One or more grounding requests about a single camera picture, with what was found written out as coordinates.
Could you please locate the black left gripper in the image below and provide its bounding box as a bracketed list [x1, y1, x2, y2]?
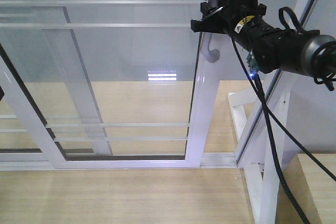
[191, 0, 278, 51]

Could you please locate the white door handle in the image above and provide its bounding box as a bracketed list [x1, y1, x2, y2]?
[202, 0, 226, 64]

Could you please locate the white sliding glass door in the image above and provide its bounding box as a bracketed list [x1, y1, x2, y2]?
[1, 0, 222, 170]

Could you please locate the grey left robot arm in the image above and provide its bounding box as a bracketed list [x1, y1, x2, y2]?
[191, 0, 335, 83]

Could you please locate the aluminium floor track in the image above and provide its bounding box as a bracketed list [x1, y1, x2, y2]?
[200, 152, 237, 168]

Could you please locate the fixed white glass panel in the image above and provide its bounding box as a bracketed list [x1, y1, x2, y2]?
[1, 0, 113, 169]

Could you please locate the light wooden box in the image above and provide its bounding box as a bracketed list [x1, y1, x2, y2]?
[276, 154, 335, 223]

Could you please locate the light wooden floor platform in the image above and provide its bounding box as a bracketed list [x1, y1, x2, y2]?
[1, 81, 254, 223]

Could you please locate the white support brace frame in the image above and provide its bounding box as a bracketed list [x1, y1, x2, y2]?
[236, 0, 335, 223]

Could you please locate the black braided cable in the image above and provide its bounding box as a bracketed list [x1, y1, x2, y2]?
[228, 6, 336, 224]

